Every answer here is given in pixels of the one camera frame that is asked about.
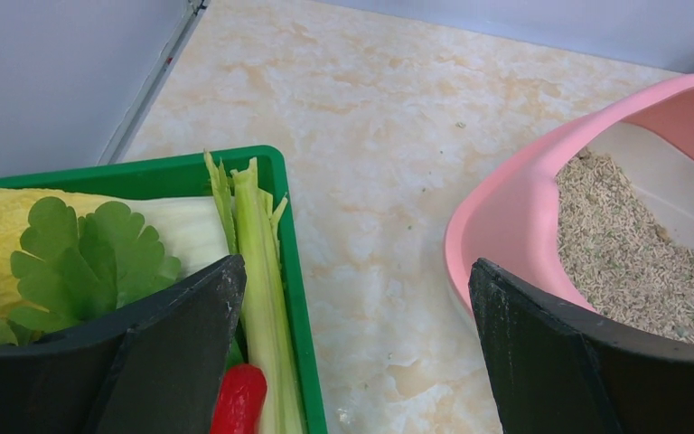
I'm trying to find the pink litter box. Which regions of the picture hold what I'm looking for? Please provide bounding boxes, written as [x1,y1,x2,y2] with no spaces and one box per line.
[444,74,694,316]

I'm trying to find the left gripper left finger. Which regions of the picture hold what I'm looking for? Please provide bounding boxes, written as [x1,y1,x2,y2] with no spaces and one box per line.
[0,255,246,433]

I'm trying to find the celery stalks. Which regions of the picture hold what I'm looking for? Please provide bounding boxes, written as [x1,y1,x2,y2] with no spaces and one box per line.
[203,152,305,433]

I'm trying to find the red chili pepper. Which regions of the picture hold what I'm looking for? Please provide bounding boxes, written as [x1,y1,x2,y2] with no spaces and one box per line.
[209,363,267,434]

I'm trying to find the green leafy vegetable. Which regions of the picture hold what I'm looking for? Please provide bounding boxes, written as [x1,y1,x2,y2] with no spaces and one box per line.
[0,196,182,345]

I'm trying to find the cat litter sand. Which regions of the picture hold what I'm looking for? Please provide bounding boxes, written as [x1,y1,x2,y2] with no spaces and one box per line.
[556,149,694,344]

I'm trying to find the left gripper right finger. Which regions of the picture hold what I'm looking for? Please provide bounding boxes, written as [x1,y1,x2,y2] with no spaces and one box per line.
[469,259,694,433]

